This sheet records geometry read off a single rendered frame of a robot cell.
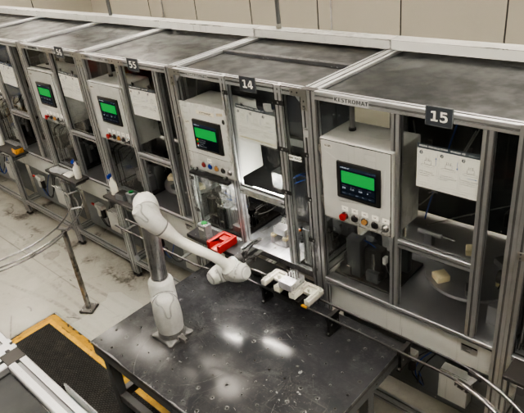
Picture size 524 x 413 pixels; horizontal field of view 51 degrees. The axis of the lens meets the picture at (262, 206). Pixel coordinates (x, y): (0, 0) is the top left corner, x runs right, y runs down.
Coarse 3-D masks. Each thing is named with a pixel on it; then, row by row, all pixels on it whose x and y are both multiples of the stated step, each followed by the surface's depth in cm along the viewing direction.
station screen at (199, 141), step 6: (198, 126) 339; (204, 126) 335; (198, 138) 344; (216, 138) 332; (198, 144) 347; (204, 144) 343; (210, 144) 338; (216, 144) 334; (210, 150) 341; (216, 150) 337
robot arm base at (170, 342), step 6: (186, 330) 326; (192, 330) 327; (156, 336) 325; (162, 336) 320; (168, 336) 319; (174, 336) 319; (180, 336) 320; (186, 336) 325; (162, 342) 322; (168, 342) 319; (174, 342) 319; (186, 342) 320
